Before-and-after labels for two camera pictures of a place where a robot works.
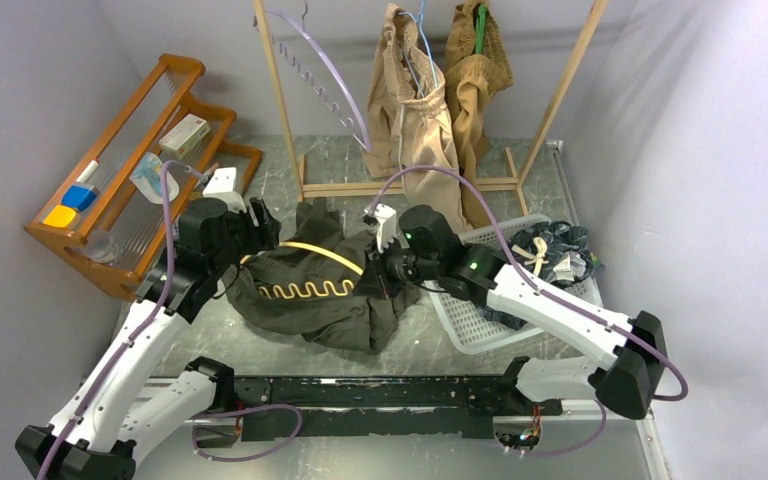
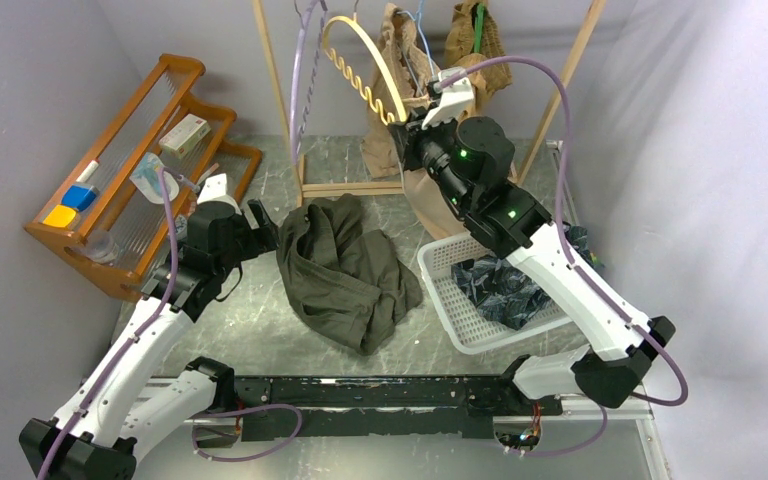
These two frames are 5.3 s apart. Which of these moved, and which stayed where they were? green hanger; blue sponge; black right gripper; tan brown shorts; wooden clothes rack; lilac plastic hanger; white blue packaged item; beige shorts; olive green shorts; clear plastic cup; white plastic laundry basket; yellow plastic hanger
Moved: yellow plastic hanger; olive green shorts; black right gripper; lilac plastic hanger
Stayed: tan brown shorts; white plastic laundry basket; blue sponge; green hanger; white blue packaged item; wooden clothes rack; beige shorts; clear plastic cup
